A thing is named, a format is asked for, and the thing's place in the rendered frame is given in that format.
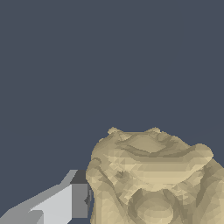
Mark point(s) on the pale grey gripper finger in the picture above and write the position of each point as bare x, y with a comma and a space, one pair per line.
55, 204

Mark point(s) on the tan lumpy sculpted figure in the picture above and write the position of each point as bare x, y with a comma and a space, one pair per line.
154, 180

